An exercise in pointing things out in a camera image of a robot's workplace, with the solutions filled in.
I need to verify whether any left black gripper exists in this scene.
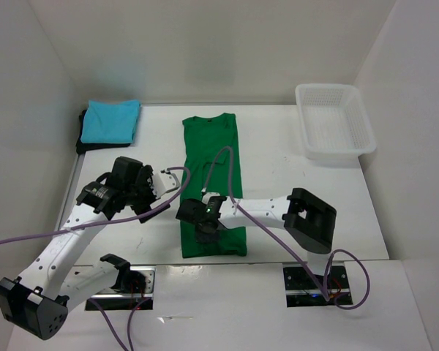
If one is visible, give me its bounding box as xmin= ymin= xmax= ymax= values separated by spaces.
xmin=125 ymin=165 xmax=170 ymax=222

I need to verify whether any green t-shirt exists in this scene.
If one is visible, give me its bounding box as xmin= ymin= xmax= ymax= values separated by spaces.
xmin=180 ymin=113 xmax=247 ymax=259

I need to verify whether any black t-shirt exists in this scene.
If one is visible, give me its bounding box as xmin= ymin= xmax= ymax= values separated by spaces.
xmin=75 ymin=109 xmax=131 ymax=155

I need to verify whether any light blue t-shirt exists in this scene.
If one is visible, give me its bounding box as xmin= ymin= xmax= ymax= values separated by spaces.
xmin=80 ymin=100 xmax=141 ymax=145

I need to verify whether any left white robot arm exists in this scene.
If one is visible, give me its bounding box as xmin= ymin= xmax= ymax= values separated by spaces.
xmin=0 ymin=156 xmax=158 ymax=340

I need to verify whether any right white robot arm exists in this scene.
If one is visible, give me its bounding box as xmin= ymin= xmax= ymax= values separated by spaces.
xmin=176 ymin=188 xmax=337 ymax=287

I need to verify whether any white plastic basket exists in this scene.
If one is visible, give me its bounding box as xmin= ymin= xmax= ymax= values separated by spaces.
xmin=295 ymin=83 xmax=377 ymax=159

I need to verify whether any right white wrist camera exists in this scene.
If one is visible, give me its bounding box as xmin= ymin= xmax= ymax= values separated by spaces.
xmin=201 ymin=192 xmax=220 ymax=204

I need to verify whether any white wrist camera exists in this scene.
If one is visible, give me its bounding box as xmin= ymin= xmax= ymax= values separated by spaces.
xmin=201 ymin=192 xmax=220 ymax=204
xmin=151 ymin=171 xmax=181 ymax=199

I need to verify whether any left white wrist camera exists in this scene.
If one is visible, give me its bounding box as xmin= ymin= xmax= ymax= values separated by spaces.
xmin=151 ymin=171 xmax=181 ymax=199

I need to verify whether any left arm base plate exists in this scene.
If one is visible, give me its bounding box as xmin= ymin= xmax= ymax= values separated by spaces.
xmin=91 ymin=265 xmax=156 ymax=311

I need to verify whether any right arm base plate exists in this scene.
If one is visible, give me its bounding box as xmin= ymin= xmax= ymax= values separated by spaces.
xmin=282 ymin=264 xmax=353 ymax=308

